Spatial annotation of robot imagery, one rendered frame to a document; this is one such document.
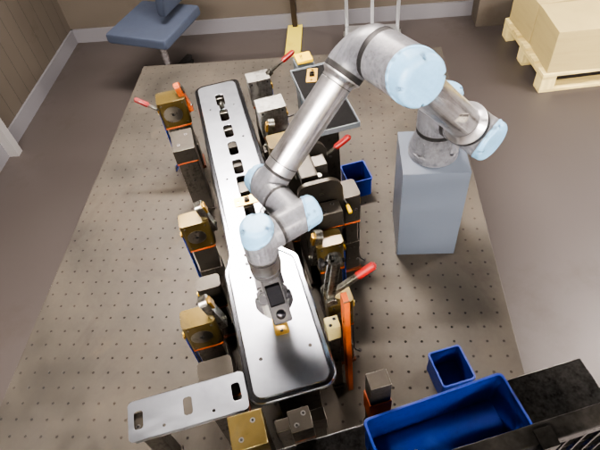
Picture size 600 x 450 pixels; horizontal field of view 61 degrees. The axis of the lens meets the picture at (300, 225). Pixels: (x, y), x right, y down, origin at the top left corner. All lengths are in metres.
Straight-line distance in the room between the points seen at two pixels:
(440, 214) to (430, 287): 0.26
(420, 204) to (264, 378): 0.74
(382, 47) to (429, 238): 0.88
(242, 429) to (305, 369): 0.22
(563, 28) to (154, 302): 2.93
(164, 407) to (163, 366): 0.41
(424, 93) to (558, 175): 2.28
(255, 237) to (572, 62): 3.07
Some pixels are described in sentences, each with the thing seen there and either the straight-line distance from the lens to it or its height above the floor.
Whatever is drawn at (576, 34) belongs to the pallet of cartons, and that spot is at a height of 0.40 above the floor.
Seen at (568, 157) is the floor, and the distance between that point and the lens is 3.43.
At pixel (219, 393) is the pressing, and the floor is 1.00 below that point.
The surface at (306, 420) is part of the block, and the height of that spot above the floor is 1.08.
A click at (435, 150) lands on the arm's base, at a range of 1.55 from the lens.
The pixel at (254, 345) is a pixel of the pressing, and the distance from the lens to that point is 1.35.
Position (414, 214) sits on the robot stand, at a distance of 1.69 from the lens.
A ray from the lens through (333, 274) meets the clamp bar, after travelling 1.23.
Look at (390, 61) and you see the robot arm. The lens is 1.05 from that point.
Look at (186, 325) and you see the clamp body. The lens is 1.37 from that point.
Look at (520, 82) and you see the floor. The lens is 3.96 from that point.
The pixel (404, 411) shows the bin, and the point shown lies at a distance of 1.12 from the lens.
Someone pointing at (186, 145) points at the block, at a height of 1.03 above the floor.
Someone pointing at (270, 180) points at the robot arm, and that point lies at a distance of 1.19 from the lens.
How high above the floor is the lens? 2.18
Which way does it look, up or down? 49 degrees down
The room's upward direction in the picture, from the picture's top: 9 degrees counter-clockwise
